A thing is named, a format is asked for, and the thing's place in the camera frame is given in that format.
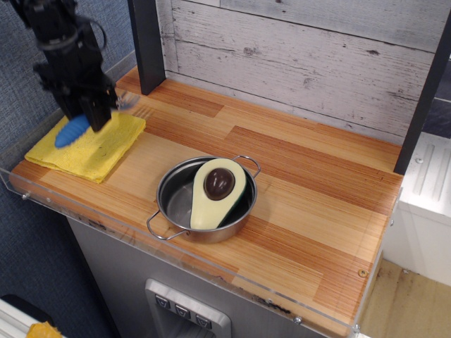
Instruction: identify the dark left shelf post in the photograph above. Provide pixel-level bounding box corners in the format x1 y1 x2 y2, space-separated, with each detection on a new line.
128 0 166 95

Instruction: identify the grey toy fridge cabinet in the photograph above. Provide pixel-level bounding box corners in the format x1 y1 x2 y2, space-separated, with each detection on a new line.
69 220 318 337

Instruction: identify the yellow towel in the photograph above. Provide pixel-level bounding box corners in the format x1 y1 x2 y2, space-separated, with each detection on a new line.
25 113 146 183

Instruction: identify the clear acrylic guard rail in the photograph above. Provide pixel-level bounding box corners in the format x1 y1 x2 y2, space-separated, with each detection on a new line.
0 59 403 338

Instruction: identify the small steel pot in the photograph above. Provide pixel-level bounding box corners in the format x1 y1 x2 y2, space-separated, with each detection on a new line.
147 155 261 244

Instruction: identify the toy avocado half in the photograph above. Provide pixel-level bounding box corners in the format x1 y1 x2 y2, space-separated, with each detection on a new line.
190 158 247 230

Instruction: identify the dark right shelf post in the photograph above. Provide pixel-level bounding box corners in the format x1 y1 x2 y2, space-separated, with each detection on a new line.
393 13 450 175

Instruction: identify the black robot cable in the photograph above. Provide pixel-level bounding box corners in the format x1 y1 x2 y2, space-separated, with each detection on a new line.
75 15 107 52

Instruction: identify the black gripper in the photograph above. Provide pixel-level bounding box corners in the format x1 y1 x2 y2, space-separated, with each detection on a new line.
33 33 118 132

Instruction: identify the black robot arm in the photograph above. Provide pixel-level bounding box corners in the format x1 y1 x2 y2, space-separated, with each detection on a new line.
10 1 118 132

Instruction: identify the silver dispenser button panel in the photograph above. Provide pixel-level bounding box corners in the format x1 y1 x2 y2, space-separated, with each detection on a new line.
145 278 232 337

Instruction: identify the yellow black object corner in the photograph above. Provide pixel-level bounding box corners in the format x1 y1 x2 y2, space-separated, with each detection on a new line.
1 294 63 337

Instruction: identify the dark shelf post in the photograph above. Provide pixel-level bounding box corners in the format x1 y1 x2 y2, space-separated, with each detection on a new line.
128 0 166 95
393 13 450 175

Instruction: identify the blue handled metal fork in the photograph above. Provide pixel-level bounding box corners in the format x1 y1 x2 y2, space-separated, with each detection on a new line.
54 92 140 149

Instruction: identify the white toy sink unit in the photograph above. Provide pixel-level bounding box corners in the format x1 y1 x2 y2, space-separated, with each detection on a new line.
383 132 450 285

